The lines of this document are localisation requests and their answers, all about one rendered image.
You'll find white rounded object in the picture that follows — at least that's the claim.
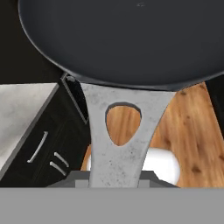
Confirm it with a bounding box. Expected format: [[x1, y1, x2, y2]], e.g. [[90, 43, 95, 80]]
[[86, 147, 181, 186]]

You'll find black hob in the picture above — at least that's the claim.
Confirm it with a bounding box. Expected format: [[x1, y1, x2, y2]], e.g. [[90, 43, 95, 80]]
[[0, 0, 66, 85]]

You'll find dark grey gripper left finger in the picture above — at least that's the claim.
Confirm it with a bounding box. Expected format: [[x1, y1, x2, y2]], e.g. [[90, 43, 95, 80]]
[[47, 170, 91, 188]]

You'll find short silver cabinet handle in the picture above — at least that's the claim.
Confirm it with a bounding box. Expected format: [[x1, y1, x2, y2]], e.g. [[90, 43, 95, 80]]
[[49, 160, 67, 177], [53, 151, 71, 169]]

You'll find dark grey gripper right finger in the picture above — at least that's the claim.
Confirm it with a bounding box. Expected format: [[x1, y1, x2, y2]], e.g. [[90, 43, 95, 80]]
[[137, 170, 179, 188]]

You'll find black base cabinet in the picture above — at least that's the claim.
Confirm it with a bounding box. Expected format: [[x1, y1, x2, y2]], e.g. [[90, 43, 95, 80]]
[[0, 83, 92, 188]]

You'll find black frying pan grey handle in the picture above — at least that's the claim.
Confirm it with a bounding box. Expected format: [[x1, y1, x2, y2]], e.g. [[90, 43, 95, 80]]
[[17, 0, 224, 188]]

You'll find long silver cabinet handle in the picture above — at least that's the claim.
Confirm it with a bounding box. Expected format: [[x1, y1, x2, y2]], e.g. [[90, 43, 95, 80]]
[[26, 130, 49, 165]]

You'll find black oven front grey trim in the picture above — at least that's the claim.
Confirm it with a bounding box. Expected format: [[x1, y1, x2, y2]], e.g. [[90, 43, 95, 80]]
[[60, 73, 90, 125]]

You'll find black cabinet side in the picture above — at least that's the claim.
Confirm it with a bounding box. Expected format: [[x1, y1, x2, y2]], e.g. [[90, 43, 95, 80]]
[[205, 73, 224, 138]]

